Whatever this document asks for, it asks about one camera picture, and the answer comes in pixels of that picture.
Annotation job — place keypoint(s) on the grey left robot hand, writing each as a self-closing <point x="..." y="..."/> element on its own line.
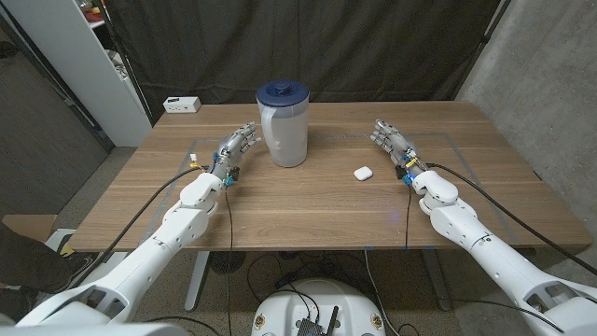
<point x="228" y="154"/>

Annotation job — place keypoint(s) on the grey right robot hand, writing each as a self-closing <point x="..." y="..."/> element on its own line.
<point x="398" y="144"/>

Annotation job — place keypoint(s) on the white AirPods case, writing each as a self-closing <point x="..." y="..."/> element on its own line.
<point x="363" y="173"/>

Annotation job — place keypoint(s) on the frosted pitcher with blue lid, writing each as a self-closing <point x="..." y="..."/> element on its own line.
<point x="287" y="130"/>

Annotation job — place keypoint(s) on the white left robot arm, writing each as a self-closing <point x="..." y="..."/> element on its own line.
<point x="186" y="224"/>

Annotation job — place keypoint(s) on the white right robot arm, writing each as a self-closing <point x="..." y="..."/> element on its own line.
<point x="466" y="228"/>

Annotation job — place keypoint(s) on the white power strip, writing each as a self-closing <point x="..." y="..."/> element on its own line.
<point x="182" y="105"/>

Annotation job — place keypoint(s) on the black backdrop curtain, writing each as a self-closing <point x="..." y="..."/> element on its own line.
<point x="373" y="46"/>

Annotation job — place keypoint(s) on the black round floor fan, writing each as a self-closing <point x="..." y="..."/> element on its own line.
<point x="228" y="262"/>

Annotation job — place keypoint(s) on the white table leg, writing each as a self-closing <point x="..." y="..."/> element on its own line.
<point x="196" y="280"/>

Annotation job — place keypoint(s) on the black backdrop stand pole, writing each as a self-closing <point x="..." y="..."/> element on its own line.
<point x="120" y="46"/>
<point x="485" y="41"/>

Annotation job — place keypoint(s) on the grey table leg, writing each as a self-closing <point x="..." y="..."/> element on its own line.
<point x="436" y="280"/>

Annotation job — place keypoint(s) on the white robot torso base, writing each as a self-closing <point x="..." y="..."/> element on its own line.
<point x="289" y="308"/>

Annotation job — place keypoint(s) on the white shelf cabinet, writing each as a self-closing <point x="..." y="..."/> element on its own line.
<point x="84" y="60"/>

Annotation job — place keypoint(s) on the black torso antenna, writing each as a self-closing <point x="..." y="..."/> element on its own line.
<point x="332" y="322"/>

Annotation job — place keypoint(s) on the white yellow black floor base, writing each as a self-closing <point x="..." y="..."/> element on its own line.
<point x="56" y="238"/>

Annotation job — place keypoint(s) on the black torso computer module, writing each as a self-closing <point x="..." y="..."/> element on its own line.
<point x="310" y="329"/>

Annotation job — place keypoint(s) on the red shelf item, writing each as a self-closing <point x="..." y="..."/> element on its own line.
<point x="93" y="16"/>

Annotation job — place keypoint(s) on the plain cardboard box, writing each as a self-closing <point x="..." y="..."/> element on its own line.
<point x="32" y="224"/>

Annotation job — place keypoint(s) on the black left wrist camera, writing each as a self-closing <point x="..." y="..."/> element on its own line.
<point x="233" y="175"/>

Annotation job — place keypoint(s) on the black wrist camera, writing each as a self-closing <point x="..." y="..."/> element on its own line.
<point x="233" y="175"/>
<point x="402" y="173"/>

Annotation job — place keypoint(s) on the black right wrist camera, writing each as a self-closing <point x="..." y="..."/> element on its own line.
<point x="402" y="173"/>

